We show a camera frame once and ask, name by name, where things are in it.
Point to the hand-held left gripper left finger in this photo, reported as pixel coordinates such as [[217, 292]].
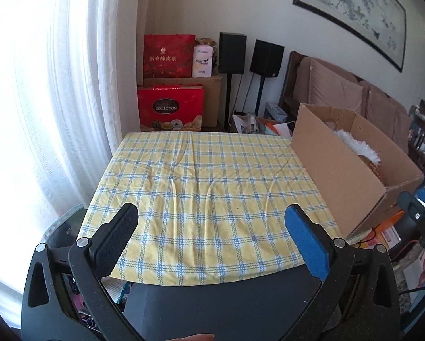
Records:
[[114, 238]]

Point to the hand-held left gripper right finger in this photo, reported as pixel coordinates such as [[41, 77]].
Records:
[[306, 243]]

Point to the white fluffy duster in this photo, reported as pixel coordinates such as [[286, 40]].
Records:
[[361, 149]]

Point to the large cardboard box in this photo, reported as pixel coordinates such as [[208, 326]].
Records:
[[333, 170]]

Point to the person's left hand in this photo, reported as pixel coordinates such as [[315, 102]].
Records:
[[194, 338]]

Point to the orange paper box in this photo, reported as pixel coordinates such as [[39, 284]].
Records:
[[386, 231]]

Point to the grey round object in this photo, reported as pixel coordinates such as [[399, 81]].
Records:
[[63, 227]]

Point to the yellow checked tablecloth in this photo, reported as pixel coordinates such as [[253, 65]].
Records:
[[205, 202]]

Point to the small cluttered cardboard box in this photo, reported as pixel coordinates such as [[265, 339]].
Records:
[[255, 124]]

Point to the blue white box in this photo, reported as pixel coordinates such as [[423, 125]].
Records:
[[275, 110]]

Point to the white sheer curtain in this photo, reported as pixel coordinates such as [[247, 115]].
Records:
[[56, 113]]

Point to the large brown sofa pillow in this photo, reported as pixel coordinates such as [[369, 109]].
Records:
[[335, 85]]

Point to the red chocolate gift bag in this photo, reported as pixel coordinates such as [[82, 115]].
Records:
[[169, 108]]

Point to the black speaker stand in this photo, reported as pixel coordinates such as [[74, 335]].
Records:
[[229, 103], [260, 96]]

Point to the brown sofa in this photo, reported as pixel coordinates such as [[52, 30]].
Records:
[[294, 78]]

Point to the brown closed cardboard box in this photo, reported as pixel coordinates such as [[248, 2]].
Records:
[[212, 99]]

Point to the black speaker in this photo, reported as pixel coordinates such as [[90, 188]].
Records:
[[232, 53], [267, 58]]

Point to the red gift bag gold print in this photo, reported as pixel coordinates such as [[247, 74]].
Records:
[[168, 57]]

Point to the white pink tissue pack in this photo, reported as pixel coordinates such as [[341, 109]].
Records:
[[202, 62]]

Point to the framed ink painting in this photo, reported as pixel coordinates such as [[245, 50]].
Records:
[[354, 7]]

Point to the gold wrapped package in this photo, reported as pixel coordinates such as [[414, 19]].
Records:
[[212, 42]]

